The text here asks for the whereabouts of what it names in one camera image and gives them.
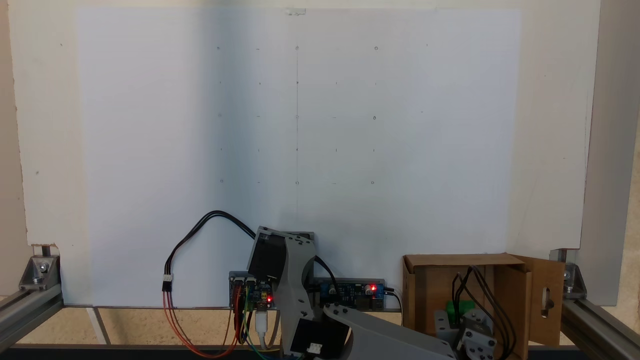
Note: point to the motor driver circuit board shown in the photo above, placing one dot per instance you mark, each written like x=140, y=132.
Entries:
x=255, y=292

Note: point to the brown cardboard box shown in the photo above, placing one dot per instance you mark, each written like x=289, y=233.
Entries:
x=430, y=290

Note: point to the green dice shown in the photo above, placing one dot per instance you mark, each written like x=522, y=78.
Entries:
x=457, y=306

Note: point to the aluminium frame rail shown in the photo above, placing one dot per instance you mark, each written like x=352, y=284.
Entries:
x=600, y=330
x=25, y=315

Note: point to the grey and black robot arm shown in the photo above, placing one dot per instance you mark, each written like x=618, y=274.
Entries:
x=295, y=280

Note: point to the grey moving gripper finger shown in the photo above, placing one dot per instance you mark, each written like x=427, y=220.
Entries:
x=444, y=325

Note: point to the clear tape strip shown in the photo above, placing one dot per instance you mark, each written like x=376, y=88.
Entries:
x=296, y=11

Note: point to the blue power converter board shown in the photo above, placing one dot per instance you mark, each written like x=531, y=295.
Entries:
x=352, y=292

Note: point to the aluminium corner bracket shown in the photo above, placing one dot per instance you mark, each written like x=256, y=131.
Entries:
x=40, y=270
x=572, y=280

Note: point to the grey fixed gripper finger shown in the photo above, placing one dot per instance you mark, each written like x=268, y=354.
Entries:
x=480, y=320

